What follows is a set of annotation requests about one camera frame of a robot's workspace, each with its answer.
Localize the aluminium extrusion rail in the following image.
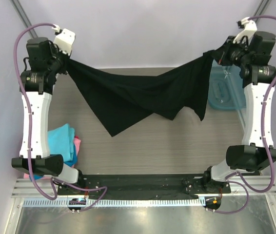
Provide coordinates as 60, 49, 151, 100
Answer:
11, 176, 270, 198

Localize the light blue folded shirt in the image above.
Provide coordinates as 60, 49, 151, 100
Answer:
47, 123, 75, 163

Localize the frame post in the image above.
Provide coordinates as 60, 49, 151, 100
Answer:
253, 0, 272, 16
10, 0, 32, 28

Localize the teal plastic bin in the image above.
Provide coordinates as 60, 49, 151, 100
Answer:
208, 63, 246, 111

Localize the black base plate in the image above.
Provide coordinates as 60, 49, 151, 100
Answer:
57, 173, 232, 201

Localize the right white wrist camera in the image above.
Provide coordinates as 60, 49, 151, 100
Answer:
233, 17, 257, 44

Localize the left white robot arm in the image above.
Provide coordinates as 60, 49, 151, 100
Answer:
11, 35, 85, 195

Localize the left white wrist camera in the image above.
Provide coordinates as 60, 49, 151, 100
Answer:
53, 24, 76, 56

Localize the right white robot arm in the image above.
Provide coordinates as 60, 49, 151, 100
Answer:
200, 31, 276, 193

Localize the pink folded shirt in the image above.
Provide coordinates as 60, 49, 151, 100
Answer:
23, 136, 81, 180

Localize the slotted cable duct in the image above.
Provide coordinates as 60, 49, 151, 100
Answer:
23, 197, 205, 208

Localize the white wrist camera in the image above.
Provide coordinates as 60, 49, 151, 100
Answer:
53, 24, 76, 56
233, 17, 257, 44

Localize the right frame post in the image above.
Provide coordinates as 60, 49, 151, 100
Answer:
253, 0, 272, 16

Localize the left frame post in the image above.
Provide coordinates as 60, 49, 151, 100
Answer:
10, 0, 32, 28

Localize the dark blue folded shirt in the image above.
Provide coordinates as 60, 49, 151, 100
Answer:
32, 144, 79, 183

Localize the black t shirt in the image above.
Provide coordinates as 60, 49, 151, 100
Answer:
67, 50, 218, 137

